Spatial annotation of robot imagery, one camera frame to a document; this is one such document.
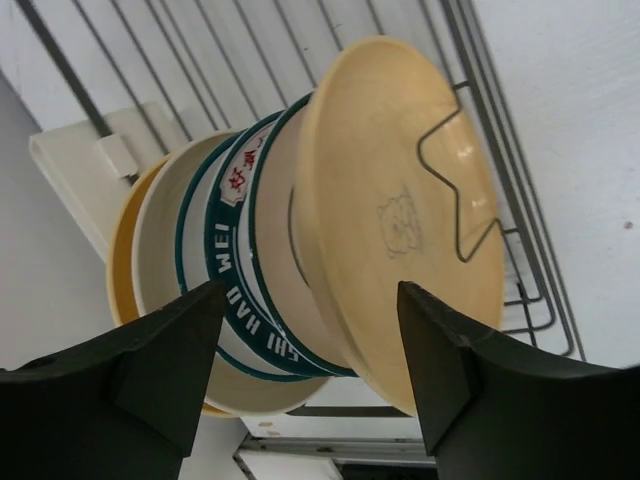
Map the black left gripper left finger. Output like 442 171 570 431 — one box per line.
1 281 227 479

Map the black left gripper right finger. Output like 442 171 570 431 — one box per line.
397 282 639 479

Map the white plate green rim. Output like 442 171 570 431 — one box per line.
247 94 356 377

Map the tan plastic plate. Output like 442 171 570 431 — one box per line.
293 36 505 415

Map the yellow plate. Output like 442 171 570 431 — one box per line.
108 154 236 419

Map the cream white plate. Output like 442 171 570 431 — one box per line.
131 130 327 418

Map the white bowl green band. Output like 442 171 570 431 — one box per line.
175 112 329 383

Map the cream plastic cutlery holder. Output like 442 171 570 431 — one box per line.
29 102 183 260

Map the aluminium table rail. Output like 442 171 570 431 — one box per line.
234 404 438 479

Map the grey wire dish rack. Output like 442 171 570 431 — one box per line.
1 1 585 359

